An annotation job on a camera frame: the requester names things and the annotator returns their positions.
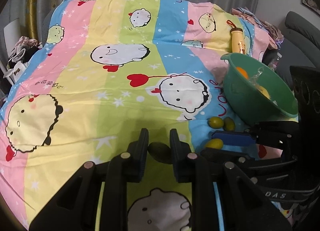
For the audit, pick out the colourful cartoon striped bedsheet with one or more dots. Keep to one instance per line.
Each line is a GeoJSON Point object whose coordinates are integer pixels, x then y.
{"type": "Point", "coordinates": [110, 68]}

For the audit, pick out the green plastic bowl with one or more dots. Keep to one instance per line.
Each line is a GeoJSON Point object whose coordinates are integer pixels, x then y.
{"type": "Point", "coordinates": [244, 98]}

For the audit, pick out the yellow pear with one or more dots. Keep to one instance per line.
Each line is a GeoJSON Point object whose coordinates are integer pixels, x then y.
{"type": "Point", "coordinates": [263, 91]}

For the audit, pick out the yellow bottle with strap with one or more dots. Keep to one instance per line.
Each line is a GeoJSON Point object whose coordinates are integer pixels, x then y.
{"type": "Point", "coordinates": [238, 42]}

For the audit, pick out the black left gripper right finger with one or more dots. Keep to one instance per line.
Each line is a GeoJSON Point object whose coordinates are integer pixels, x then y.
{"type": "Point", "coordinates": [180, 161]}

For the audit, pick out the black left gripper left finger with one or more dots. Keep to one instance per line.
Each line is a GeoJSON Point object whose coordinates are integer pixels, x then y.
{"type": "Point", "coordinates": [138, 151]}

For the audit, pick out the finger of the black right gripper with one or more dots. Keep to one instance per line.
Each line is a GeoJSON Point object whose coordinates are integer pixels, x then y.
{"type": "Point", "coordinates": [234, 138]}
{"type": "Point", "coordinates": [222, 156]}

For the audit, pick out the orange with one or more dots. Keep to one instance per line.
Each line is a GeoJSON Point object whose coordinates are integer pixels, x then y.
{"type": "Point", "coordinates": [243, 72]}

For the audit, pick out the grey sofa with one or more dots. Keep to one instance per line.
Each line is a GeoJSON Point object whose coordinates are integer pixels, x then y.
{"type": "Point", "coordinates": [299, 48]}

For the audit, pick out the framed landscape painting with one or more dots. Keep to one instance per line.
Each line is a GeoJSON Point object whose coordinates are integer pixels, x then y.
{"type": "Point", "coordinates": [311, 4]}

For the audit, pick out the plastic bottle on sofa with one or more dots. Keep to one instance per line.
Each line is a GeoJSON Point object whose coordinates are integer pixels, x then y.
{"type": "Point", "coordinates": [275, 61]}

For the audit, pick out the yellow-green small fruit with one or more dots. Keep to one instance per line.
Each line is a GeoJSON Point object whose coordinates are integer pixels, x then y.
{"type": "Point", "coordinates": [215, 143]}

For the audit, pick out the small green fruit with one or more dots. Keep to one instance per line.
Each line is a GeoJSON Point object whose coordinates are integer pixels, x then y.
{"type": "Point", "coordinates": [228, 124]}
{"type": "Point", "coordinates": [216, 122]}
{"type": "Point", "coordinates": [160, 152]}

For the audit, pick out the white chair with clothes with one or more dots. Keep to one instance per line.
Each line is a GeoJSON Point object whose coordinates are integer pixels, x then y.
{"type": "Point", "coordinates": [20, 50]}

